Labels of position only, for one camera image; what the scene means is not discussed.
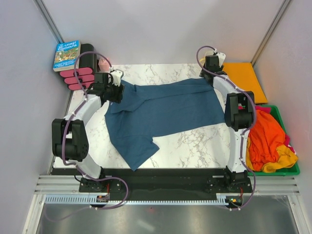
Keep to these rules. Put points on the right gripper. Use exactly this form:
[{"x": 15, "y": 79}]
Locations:
[{"x": 202, "y": 73}]

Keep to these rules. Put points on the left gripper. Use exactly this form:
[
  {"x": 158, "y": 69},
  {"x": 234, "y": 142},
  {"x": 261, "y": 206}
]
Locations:
[{"x": 118, "y": 96}]

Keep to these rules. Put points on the blue t shirt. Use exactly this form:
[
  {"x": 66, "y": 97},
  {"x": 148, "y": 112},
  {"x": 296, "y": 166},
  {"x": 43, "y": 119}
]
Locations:
[{"x": 150, "y": 111}]

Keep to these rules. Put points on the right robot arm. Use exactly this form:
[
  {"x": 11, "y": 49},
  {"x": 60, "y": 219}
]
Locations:
[{"x": 239, "y": 111}]

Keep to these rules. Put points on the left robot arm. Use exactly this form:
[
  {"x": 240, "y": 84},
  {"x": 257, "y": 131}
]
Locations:
[{"x": 69, "y": 137}]

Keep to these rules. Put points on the yellow mug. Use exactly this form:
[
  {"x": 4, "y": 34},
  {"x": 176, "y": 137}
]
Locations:
[{"x": 202, "y": 60}]

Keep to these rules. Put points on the small pink box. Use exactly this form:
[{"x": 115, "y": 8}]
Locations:
[{"x": 104, "y": 65}]

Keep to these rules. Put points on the black pink organizer rack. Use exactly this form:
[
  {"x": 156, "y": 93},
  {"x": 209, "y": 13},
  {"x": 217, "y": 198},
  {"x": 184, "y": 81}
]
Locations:
[{"x": 86, "y": 69}]

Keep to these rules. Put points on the orange folder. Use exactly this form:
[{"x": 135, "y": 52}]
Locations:
[{"x": 242, "y": 75}]

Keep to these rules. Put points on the blue treehouse book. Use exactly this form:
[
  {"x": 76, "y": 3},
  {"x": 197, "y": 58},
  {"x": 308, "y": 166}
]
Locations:
[{"x": 66, "y": 56}]

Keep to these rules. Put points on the magenta t shirt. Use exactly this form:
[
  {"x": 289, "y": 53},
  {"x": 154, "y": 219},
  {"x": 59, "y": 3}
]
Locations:
[{"x": 274, "y": 112}]

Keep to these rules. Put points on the orange t shirt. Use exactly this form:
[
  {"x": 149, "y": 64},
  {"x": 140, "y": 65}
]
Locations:
[{"x": 263, "y": 140}]

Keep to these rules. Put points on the yellow t shirt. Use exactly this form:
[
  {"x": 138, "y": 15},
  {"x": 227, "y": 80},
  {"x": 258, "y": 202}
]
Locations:
[{"x": 269, "y": 161}]

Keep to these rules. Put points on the green plastic bin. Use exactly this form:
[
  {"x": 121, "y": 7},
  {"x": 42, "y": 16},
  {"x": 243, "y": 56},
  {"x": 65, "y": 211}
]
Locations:
[{"x": 268, "y": 147}]

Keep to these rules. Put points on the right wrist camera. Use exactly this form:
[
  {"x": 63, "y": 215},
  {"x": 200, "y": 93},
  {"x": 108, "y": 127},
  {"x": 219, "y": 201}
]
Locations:
[{"x": 221, "y": 57}]

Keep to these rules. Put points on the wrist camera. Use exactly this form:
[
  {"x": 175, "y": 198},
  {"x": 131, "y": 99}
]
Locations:
[
  {"x": 221, "y": 57},
  {"x": 117, "y": 75}
]

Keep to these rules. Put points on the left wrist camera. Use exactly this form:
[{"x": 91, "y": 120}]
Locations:
[{"x": 117, "y": 75}]

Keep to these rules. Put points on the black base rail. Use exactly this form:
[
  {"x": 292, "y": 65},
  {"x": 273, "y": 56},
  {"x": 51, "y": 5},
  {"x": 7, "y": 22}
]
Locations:
[{"x": 157, "y": 184}]

